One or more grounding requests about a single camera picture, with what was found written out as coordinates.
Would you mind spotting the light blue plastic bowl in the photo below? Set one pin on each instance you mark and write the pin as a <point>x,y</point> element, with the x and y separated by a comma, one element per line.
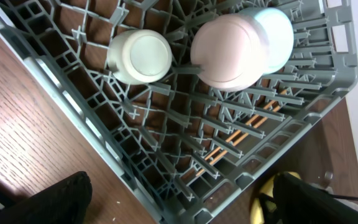
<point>277,31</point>

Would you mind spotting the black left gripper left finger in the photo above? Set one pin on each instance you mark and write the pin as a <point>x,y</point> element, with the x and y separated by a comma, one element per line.
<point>63,202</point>

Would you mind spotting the wooden chopstick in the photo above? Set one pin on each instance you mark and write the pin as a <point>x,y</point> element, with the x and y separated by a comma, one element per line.
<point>194,139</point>
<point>255,122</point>

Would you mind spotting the pink plastic bowl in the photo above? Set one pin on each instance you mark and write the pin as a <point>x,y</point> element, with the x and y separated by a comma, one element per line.
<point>232,52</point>

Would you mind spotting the cream plastic cup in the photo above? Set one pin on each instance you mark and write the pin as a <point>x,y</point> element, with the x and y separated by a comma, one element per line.
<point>137,57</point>

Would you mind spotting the yellow plastic plate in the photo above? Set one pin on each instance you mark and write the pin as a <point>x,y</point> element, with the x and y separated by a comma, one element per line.
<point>264,202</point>

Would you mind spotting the grey plastic dish rack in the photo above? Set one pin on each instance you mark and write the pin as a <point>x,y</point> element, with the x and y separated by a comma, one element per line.
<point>134,128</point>

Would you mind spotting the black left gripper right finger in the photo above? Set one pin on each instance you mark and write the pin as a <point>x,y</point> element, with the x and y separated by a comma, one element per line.
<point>319,207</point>

